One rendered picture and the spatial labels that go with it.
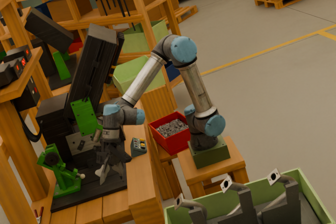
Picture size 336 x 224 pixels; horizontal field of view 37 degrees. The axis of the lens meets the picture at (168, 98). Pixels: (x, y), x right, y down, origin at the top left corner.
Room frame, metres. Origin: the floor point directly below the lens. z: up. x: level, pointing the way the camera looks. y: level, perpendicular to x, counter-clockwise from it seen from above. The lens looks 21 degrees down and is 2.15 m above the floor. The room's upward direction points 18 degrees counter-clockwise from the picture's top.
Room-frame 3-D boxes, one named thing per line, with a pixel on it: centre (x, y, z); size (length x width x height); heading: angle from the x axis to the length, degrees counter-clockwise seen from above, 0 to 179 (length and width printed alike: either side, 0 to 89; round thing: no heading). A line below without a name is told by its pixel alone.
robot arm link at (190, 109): (2.39, -0.12, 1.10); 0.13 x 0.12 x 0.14; 21
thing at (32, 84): (2.73, 0.76, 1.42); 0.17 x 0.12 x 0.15; 0
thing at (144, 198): (2.84, 0.27, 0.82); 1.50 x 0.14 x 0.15; 0
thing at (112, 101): (2.92, 0.45, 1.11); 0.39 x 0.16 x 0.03; 90
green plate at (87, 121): (2.76, 0.49, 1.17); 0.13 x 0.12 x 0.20; 0
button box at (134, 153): (2.65, 0.26, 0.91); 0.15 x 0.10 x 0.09; 0
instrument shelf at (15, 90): (2.84, 0.81, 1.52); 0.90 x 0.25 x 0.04; 0
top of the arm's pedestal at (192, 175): (2.40, -0.11, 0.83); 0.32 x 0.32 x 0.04; 1
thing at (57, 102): (2.95, 0.69, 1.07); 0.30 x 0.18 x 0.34; 0
